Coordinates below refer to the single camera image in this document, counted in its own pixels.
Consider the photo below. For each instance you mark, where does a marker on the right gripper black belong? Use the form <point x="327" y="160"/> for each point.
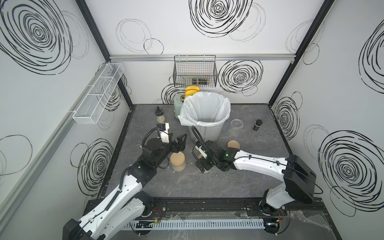
<point x="203" y="164"/>

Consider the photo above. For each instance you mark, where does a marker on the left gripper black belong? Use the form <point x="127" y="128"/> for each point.
<point x="180" y="146"/>

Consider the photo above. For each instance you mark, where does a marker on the glass rice jar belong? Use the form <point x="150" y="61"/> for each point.
<point x="236" y="127"/>

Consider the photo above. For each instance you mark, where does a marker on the rice jar tan lid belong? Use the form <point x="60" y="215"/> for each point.
<point x="178" y="161"/>
<point x="201" y="157"/>

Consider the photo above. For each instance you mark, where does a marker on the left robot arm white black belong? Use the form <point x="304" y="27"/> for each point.
<point x="127" y="201"/>

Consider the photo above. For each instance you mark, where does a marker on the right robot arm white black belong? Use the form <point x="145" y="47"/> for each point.
<point x="298" y="181"/>

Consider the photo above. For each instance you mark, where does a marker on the small bottle black pump top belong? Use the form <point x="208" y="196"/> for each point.
<point x="159" y="112"/>

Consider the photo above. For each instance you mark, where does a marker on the metal mesh trash bin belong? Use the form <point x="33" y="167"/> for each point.
<point x="210" y="129"/>

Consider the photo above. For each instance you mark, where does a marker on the white plastic bin liner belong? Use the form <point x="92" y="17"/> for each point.
<point x="205" y="109"/>

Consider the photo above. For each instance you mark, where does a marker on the mint green toaster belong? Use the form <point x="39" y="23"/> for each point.
<point x="178" y="101"/>

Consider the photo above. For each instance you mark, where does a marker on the yellow toast slice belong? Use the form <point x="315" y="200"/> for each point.
<point x="193" y="88"/>
<point x="190" y="92"/>

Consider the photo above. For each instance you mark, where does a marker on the dark bottle in basket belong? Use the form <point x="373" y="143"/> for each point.
<point x="200" y="82"/>

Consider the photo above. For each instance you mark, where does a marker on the small dark spice bottle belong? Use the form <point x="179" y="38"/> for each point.
<point x="257" y="125"/>

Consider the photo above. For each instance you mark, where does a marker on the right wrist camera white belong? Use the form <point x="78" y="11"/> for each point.
<point x="201" y="149"/>

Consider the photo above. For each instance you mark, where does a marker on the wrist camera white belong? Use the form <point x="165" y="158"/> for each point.
<point x="201" y="149"/>
<point x="163" y="133"/>

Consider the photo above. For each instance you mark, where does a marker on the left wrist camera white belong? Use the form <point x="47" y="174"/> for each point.
<point x="163" y="133"/>

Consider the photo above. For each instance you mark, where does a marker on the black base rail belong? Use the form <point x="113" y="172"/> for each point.
<point x="163" y="207"/>

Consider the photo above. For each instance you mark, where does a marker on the white slotted cable duct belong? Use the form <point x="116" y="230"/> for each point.
<point x="215" y="224"/>

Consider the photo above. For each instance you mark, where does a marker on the black wire wall basket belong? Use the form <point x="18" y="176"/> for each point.
<point x="185" y="71"/>

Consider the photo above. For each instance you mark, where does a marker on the white mesh wall shelf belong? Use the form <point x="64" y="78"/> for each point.
<point x="100" y="92"/>

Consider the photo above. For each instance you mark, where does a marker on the aluminium wall rail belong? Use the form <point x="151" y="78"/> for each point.
<point x="203" y="57"/>

